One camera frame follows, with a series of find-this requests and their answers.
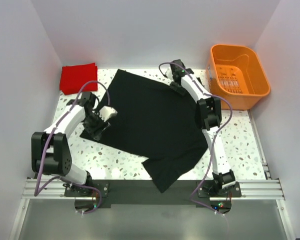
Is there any black t-shirt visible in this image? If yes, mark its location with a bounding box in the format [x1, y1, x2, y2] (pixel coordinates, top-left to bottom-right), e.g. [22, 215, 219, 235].
[100, 69, 208, 193]

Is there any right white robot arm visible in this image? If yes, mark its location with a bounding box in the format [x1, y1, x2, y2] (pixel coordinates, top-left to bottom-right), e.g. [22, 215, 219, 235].
[163, 59, 236, 194]

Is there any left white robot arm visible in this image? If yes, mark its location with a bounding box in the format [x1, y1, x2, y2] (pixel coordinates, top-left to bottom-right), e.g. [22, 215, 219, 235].
[31, 92, 117, 196]

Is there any folded red t-shirt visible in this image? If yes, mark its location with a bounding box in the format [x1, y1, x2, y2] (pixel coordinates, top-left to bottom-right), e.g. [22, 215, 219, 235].
[59, 63, 98, 95]

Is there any orange plastic basket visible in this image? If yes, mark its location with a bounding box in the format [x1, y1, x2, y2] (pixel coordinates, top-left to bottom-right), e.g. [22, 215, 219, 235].
[206, 44, 271, 111]

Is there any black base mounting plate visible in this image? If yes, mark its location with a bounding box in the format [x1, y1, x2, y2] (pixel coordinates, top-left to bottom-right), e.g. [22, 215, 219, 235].
[63, 180, 242, 213]

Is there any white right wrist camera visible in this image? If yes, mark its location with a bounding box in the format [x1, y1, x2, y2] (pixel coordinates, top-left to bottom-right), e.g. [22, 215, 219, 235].
[165, 68, 173, 80]

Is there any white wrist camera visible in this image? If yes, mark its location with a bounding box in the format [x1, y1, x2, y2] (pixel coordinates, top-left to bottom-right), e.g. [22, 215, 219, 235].
[99, 106, 117, 122]
[165, 68, 173, 80]

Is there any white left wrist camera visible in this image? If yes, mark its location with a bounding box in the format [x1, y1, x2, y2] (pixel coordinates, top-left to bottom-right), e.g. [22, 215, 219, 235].
[99, 106, 117, 122]

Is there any aluminium right side rail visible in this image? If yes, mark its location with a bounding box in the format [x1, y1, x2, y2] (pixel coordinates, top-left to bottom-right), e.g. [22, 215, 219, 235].
[248, 110, 272, 180]

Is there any aluminium rail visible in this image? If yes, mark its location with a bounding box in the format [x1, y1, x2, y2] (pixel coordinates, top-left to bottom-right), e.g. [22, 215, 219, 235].
[20, 177, 287, 201]
[248, 110, 272, 180]

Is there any aluminium front rail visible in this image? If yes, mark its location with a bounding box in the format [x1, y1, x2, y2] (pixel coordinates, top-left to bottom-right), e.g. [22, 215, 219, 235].
[20, 177, 287, 201]

